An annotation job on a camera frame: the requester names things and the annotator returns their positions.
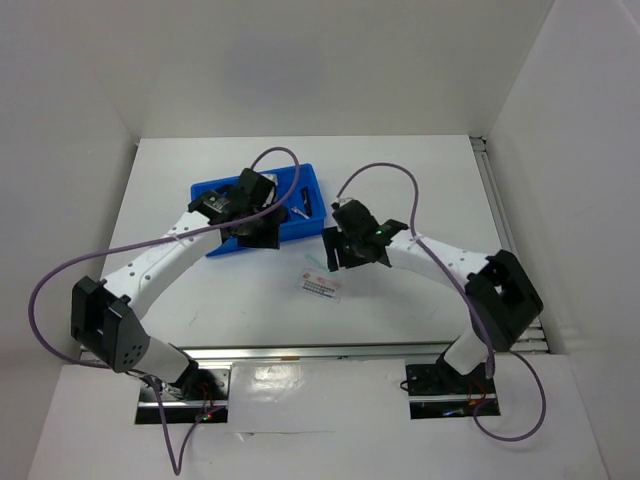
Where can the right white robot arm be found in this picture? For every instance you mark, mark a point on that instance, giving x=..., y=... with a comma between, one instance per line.
x=501, y=298

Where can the blue plastic organizer tray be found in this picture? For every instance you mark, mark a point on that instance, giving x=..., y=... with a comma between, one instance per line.
x=295, y=227

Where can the aluminium rail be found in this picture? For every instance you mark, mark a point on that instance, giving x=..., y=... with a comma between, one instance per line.
x=293, y=353
x=533, y=340

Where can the small silver tweezers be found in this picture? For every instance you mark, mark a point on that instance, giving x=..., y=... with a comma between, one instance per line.
x=299, y=212

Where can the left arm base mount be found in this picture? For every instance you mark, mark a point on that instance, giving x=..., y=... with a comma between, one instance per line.
x=212, y=401

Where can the mint green small brush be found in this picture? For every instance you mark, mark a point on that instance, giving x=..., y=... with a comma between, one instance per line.
x=313, y=260

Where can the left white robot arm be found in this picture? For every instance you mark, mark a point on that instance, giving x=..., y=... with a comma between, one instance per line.
x=106, y=315

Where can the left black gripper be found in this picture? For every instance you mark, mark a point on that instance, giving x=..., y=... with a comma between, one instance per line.
x=270, y=238

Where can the aluminium right rail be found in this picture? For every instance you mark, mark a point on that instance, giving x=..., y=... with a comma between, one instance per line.
x=533, y=340

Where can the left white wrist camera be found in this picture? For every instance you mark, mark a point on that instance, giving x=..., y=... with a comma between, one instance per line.
x=274, y=180

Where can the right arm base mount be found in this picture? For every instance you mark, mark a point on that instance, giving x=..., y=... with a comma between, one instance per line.
x=433, y=394

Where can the makeup sticker card packet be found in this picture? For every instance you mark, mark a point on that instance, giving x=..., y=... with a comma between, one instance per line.
x=319, y=284

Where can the aluminium front rail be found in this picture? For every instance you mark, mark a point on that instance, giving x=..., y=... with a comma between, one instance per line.
x=293, y=353

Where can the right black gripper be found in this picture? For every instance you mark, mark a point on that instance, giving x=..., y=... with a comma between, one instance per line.
x=333, y=237

